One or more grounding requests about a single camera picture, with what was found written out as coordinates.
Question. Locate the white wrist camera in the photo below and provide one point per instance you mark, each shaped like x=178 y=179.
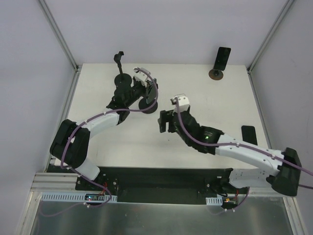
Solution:
x=141 y=75
x=181 y=103

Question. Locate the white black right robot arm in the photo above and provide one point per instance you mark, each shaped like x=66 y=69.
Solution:
x=279 y=169

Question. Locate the right aluminium frame post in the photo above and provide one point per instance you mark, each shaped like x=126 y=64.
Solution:
x=273 y=29

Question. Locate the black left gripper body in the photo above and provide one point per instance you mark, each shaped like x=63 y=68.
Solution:
x=149 y=89

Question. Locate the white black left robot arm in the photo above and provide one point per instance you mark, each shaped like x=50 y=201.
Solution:
x=71 y=142

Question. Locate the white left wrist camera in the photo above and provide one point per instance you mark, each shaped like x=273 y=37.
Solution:
x=141 y=75

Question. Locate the tall black clamp phone stand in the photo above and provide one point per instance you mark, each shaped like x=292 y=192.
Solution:
x=121 y=73

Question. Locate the brown-base grey phone stand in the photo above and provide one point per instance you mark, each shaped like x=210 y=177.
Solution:
x=216 y=73

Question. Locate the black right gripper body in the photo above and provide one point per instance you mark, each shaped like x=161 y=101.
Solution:
x=168 y=121

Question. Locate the left white cable duct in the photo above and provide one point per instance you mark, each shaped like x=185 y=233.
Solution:
x=78 y=197

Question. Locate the short black round-base phone stand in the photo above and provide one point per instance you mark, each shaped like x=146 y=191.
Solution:
x=148 y=108

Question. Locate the right white cable duct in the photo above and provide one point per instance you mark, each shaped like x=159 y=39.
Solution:
x=221 y=200

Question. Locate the green-edged black phone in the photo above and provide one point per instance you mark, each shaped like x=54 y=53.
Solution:
x=151 y=91

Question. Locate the white cable duct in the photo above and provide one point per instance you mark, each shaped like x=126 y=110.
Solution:
x=78 y=197
x=221 y=200

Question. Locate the aluminium frame post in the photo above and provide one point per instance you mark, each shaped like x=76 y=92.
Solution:
x=57 y=33
x=273 y=29

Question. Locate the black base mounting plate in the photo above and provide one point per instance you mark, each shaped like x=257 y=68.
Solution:
x=162 y=185

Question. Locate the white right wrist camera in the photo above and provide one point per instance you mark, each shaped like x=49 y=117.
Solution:
x=181 y=103

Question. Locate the left aluminium frame post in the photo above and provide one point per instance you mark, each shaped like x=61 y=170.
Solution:
x=57 y=33

